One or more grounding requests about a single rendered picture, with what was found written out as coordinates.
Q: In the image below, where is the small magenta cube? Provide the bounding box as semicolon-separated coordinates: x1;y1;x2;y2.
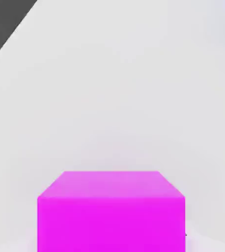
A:
37;170;186;252

